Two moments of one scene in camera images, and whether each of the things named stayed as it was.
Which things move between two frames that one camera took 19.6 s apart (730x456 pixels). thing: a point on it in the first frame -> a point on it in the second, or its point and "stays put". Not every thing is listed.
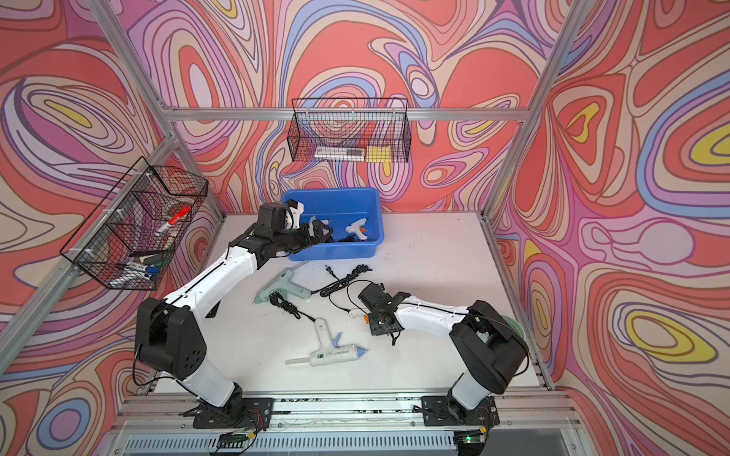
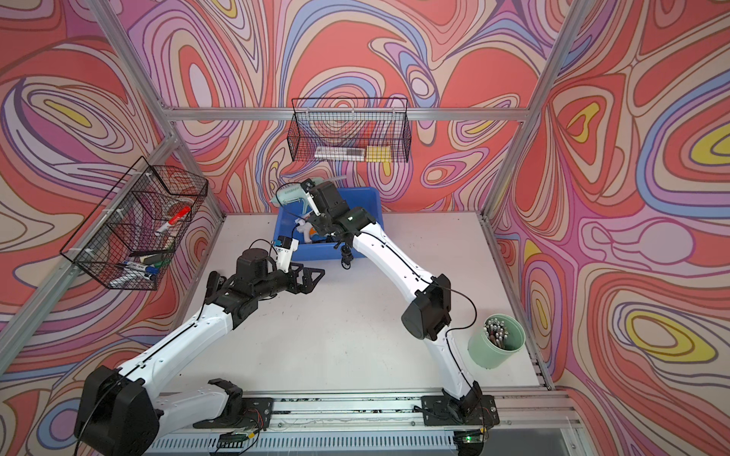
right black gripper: [374, 328] -> [316, 220]
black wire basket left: [131, 239] stays put
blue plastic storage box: [341, 208] stays put
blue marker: [143, 268] stays put
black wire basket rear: [350, 130] stays put
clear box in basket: [340, 153] stays put
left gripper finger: [322, 235] -> [308, 283]
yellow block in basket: [378, 154] stays put
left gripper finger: [321, 228] -> [307, 275]
